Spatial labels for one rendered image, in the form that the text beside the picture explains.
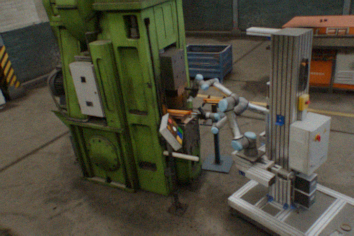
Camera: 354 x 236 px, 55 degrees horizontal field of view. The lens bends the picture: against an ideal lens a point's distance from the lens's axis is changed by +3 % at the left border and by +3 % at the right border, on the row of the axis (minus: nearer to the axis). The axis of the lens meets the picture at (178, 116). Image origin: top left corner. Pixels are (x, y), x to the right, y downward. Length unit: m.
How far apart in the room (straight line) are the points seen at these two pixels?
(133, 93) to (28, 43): 6.02
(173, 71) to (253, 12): 8.04
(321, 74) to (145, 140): 4.13
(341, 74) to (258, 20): 5.10
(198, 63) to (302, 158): 4.96
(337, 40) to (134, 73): 4.08
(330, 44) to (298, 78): 3.65
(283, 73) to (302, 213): 1.50
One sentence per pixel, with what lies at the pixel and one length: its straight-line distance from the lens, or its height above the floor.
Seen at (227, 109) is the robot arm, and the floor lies 1.34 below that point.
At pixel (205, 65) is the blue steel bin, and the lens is 7.77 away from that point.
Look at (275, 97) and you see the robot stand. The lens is 3.24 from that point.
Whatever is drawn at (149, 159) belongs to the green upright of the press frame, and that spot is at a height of 0.47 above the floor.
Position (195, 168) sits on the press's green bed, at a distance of 4.49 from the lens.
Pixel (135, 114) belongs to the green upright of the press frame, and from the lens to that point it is 3.91.
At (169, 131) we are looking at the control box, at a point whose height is 1.14.
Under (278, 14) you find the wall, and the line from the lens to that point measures 11.29.
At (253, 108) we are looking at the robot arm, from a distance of 3.82.
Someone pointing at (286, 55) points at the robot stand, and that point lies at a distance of 3.05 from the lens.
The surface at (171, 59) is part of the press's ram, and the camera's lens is 3.66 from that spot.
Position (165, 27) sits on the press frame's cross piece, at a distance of 3.81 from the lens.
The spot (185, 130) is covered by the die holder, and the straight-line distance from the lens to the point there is 3.99.
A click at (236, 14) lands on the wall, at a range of 11.74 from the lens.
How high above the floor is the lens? 2.73
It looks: 26 degrees down
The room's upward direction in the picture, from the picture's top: 7 degrees counter-clockwise
